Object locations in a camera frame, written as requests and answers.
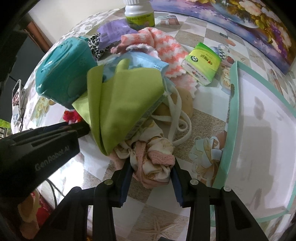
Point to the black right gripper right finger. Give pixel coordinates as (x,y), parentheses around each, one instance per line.
(195,195)

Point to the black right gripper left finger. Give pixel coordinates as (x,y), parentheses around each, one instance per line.
(107,195)

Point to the floral pink scrunchie cloth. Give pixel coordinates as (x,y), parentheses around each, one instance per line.
(150,155)

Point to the red pink pipe-cleaner flower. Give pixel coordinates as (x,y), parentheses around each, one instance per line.
(72,116)

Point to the green microfiber cloth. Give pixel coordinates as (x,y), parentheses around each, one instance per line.
(115,107)

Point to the black white leopard scrunchie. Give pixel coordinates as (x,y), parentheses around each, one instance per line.
(95,46)

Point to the pink white knitted cloth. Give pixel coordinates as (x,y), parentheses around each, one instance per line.
(164,47)

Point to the purple wipes packet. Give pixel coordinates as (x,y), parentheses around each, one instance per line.
(112,31)

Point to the white green-rimmed shallow box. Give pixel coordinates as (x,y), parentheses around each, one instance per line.
(258,160)

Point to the teal plastic treasure box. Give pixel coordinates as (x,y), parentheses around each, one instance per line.
(62,75)

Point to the green tissue packet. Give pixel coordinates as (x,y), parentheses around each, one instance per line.
(202,64)

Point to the white green-label pill bottle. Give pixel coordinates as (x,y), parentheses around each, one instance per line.
(139,14)

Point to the floral painting canvas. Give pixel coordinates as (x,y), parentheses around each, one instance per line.
(253,21)

